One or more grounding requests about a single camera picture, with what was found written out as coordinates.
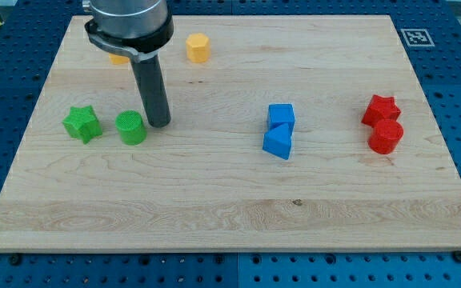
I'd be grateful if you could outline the blue triangle block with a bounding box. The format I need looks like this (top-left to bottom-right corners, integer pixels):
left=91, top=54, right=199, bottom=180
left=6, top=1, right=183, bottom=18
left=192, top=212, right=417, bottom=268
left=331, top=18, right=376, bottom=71
left=263, top=124, right=292, bottom=160

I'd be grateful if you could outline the blue cube block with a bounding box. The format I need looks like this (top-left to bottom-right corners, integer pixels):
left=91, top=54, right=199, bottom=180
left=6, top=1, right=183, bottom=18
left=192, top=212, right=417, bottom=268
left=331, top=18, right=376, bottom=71
left=267, top=103, right=295, bottom=134

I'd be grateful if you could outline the red cylinder block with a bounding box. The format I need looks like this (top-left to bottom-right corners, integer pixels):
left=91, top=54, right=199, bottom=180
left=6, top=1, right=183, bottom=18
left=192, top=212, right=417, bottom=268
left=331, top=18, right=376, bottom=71
left=367, top=119, right=404, bottom=154

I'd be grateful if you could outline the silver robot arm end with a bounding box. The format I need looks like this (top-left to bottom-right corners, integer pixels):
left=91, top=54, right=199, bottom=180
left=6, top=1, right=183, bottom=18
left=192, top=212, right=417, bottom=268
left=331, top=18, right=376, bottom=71
left=82, top=0, right=174, bottom=63

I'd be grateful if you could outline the green cylinder block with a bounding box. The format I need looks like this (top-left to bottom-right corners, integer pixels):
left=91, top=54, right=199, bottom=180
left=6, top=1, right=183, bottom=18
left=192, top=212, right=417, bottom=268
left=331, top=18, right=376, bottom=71
left=115, top=110, right=147, bottom=146

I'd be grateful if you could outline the wooden board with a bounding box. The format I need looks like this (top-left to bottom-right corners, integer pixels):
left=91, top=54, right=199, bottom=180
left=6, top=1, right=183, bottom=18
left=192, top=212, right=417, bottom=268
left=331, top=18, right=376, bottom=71
left=0, top=15, right=461, bottom=254

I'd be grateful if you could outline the yellow hexagon block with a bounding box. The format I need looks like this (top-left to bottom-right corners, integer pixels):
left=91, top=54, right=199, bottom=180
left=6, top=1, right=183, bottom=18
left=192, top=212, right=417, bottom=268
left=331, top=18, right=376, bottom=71
left=186, top=33, right=211, bottom=63

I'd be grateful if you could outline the yellow block behind arm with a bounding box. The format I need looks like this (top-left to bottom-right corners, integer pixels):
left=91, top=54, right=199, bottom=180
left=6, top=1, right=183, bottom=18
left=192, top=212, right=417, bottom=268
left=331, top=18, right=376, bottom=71
left=109, top=54, right=130, bottom=65

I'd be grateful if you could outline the red star block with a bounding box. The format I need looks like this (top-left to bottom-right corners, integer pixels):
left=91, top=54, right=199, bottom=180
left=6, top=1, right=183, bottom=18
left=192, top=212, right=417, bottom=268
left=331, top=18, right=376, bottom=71
left=361, top=94, right=401, bottom=127

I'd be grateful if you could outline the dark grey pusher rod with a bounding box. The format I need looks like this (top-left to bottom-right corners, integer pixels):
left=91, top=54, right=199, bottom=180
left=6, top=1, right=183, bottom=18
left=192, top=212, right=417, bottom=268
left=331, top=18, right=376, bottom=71
left=131, top=55, right=171, bottom=128

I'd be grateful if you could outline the green star block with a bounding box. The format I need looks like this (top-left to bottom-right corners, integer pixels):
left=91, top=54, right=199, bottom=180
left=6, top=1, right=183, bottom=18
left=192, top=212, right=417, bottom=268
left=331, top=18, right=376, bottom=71
left=62, top=106, right=102, bottom=144

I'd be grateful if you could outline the white fiducial marker tag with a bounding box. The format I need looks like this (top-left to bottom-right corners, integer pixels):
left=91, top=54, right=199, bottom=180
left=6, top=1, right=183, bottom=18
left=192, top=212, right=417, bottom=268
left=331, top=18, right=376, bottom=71
left=401, top=28, right=435, bottom=47

